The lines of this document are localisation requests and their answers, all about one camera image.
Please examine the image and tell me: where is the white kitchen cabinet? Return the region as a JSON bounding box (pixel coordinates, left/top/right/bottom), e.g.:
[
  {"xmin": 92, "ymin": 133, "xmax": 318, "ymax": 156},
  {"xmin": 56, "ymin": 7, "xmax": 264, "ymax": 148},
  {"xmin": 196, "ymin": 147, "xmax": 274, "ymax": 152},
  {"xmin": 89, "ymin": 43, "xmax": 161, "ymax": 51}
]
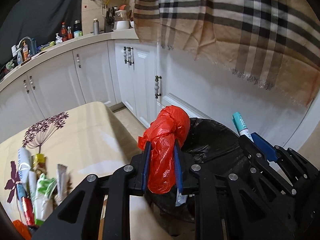
[{"xmin": 0, "ymin": 39, "xmax": 318, "ymax": 153}]

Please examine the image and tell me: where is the orange plastic bag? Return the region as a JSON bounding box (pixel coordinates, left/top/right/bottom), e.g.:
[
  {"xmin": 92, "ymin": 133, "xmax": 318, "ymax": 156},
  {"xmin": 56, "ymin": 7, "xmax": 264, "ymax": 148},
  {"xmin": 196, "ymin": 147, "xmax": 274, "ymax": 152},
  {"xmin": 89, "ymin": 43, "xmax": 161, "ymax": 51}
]
[{"xmin": 12, "ymin": 219, "xmax": 32, "ymax": 240}]

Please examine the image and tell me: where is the red plastic bag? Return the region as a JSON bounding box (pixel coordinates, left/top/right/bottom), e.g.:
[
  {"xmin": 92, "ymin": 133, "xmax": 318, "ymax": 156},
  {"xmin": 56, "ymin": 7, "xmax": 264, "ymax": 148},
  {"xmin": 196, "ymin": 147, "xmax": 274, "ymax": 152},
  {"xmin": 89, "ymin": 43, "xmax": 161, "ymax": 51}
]
[{"xmin": 138, "ymin": 105, "xmax": 191, "ymax": 194}]

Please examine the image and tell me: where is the chrome faucet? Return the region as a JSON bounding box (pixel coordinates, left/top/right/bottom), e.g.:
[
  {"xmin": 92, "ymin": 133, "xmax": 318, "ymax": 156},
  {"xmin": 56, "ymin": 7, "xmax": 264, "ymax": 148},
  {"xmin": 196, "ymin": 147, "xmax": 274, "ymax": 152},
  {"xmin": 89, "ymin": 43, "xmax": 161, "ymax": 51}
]
[{"xmin": 18, "ymin": 37, "xmax": 33, "ymax": 55}]

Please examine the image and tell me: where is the red wrapper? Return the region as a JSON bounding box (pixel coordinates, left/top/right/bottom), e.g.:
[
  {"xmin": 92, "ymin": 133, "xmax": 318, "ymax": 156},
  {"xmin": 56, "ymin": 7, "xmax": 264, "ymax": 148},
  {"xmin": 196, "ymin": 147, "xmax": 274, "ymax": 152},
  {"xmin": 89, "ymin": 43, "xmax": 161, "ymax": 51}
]
[{"xmin": 21, "ymin": 196, "xmax": 35, "ymax": 227}]

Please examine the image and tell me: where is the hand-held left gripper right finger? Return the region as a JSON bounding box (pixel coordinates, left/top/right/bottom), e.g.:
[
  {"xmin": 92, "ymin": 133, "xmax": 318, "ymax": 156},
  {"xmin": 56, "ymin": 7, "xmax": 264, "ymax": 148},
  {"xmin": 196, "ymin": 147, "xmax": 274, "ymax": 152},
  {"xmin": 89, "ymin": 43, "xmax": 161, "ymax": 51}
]
[{"xmin": 173, "ymin": 140, "xmax": 298, "ymax": 240}]

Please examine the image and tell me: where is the yellow snack wrapper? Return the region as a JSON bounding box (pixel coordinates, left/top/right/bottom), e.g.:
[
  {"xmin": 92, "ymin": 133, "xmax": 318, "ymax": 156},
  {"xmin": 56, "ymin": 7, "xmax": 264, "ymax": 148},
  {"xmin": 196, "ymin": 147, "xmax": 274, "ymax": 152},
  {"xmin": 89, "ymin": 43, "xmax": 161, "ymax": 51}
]
[{"xmin": 34, "ymin": 154, "xmax": 48, "ymax": 178}]

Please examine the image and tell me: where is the black knife block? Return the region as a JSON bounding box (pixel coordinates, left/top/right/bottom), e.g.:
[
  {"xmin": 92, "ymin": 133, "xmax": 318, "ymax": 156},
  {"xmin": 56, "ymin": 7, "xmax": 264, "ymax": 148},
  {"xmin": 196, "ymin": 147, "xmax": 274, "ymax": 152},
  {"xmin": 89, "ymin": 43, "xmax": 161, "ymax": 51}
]
[{"xmin": 104, "ymin": 7, "xmax": 115, "ymax": 33}]

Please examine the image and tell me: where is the yellow green sponge pack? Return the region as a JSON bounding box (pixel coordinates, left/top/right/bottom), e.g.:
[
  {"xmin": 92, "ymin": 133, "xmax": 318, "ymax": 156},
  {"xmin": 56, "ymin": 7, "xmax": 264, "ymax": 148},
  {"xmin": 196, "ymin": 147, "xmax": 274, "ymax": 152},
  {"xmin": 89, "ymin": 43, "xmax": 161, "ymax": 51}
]
[{"xmin": 39, "ymin": 41, "xmax": 56, "ymax": 51}]

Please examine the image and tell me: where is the dark sauce bottle red label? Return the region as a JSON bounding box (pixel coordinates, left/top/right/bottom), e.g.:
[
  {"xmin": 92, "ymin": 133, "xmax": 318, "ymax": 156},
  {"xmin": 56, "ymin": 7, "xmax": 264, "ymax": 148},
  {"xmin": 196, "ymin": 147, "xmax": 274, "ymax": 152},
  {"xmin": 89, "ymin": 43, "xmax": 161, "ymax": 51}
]
[{"xmin": 61, "ymin": 22, "xmax": 69, "ymax": 42}]

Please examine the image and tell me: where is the black trash bin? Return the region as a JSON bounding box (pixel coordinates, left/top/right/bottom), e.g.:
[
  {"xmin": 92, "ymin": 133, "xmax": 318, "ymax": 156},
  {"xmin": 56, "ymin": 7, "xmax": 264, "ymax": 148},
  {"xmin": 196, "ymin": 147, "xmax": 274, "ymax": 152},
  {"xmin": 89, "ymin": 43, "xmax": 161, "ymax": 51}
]
[{"xmin": 151, "ymin": 117, "xmax": 253, "ymax": 236}]

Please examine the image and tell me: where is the checked beige scarf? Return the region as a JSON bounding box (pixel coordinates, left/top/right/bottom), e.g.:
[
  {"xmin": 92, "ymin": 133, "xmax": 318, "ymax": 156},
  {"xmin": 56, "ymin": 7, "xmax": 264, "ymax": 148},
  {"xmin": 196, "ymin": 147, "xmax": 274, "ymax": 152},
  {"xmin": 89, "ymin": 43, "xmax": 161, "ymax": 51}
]
[{"xmin": 132, "ymin": 0, "xmax": 320, "ymax": 107}]

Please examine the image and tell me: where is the green white packet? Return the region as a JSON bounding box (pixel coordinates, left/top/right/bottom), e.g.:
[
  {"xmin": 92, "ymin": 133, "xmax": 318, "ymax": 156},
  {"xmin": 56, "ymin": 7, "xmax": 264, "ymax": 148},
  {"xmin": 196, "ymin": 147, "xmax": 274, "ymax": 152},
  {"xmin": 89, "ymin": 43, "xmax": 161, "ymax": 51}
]
[{"xmin": 34, "ymin": 174, "xmax": 57, "ymax": 226}]

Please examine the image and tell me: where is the dark bottle green label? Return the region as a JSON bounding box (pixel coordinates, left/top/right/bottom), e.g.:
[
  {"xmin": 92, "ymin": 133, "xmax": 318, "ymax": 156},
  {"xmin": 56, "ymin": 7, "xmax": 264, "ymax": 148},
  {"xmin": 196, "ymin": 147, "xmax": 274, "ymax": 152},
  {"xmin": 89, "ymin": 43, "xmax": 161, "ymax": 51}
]
[{"xmin": 73, "ymin": 20, "xmax": 83, "ymax": 38}]

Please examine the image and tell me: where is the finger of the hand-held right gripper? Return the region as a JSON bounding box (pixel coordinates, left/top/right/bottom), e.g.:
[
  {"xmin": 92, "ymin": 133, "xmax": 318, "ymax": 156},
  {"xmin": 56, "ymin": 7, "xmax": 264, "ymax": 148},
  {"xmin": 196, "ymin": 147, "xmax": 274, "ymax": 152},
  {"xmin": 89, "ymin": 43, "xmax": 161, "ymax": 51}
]
[
  {"xmin": 239, "ymin": 135, "xmax": 295, "ymax": 198},
  {"xmin": 251, "ymin": 133, "xmax": 319, "ymax": 188}
]

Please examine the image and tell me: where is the teal white tube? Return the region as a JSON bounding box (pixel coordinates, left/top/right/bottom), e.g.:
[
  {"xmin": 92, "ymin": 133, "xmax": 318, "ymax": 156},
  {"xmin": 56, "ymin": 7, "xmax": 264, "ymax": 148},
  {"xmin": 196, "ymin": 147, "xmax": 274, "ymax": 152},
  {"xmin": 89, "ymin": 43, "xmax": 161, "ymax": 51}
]
[{"xmin": 232, "ymin": 112, "xmax": 254, "ymax": 140}]

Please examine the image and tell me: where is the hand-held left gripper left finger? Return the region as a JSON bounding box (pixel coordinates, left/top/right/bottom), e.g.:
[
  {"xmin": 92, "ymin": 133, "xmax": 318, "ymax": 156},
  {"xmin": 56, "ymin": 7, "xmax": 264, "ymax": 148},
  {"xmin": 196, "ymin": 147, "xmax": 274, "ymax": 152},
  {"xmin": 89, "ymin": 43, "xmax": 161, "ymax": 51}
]
[{"xmin": 32, "ymin": 141, "xmax": 152, "ymax": 240}]

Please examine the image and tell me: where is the white blue label wrapper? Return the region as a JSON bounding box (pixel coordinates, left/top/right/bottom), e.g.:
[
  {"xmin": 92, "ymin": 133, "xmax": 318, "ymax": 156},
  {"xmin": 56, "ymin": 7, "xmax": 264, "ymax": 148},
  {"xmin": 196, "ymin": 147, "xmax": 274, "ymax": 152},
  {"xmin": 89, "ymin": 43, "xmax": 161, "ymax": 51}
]
[{"xmin": 175, "ymin": 189, "xmax": 188, "ymax": 207}]

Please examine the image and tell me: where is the silver wrapper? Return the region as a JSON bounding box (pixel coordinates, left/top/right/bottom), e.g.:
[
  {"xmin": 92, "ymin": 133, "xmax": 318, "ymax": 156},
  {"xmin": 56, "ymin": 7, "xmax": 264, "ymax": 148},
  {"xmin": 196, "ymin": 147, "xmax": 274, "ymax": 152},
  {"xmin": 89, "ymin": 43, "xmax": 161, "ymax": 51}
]
[{"xmin": 56, "ymin": 164, "xmax": 70, "ymax": 205}]

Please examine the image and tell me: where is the floral tablecloth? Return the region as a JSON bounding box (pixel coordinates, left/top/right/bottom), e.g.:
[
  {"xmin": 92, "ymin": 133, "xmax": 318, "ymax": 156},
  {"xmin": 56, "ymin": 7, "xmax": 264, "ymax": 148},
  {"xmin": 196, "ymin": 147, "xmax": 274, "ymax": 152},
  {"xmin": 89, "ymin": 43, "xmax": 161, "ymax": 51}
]
[{"xmin": 0, "ymin": 102, "xmax": 160, "ymax": 240}]

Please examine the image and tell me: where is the white blue printed packet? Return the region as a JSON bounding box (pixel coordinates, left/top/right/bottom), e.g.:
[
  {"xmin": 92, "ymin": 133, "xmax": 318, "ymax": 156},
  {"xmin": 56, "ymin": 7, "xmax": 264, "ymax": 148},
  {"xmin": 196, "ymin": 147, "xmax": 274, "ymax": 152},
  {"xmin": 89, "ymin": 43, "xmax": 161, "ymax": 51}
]
[{"xmin": 17, "ymin": 148, "xmax": 33, "ymax": 184}]

